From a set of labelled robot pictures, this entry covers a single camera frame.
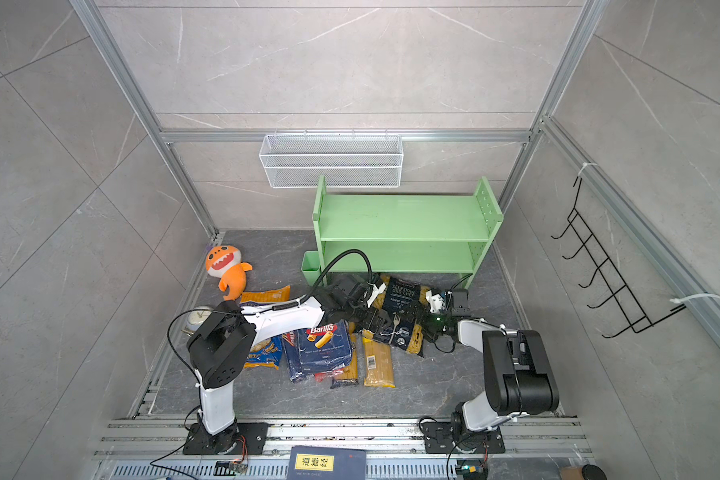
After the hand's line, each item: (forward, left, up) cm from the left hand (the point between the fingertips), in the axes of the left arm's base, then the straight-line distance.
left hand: (383, 312), depth 88 cm
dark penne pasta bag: (+2, -5, -1) cm, 6 cm away
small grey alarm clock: (+2, +59, -5) cm, 59 cm away
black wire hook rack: (-5, -50, +25) cm, 56 cm away
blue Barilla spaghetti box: (-7, +28, -4) cm, 29 cm away
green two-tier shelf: (+15, -7, +19) cm, 25 cm away
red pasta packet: (-16, +18, -6) cm, 25 cm away
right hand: (0, -7, -4) cm, 8 cm away
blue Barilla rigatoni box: (-11, +17, +1) cm, 20 cm away
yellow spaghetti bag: (-13, +2, -5) cm, 14 cm away
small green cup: (+23, +24, -6) cm, 34 cm away
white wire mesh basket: (+47, +11, +22) cm, 53 cm away
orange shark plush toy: (+22, +53, 0) cm, 58 cm away
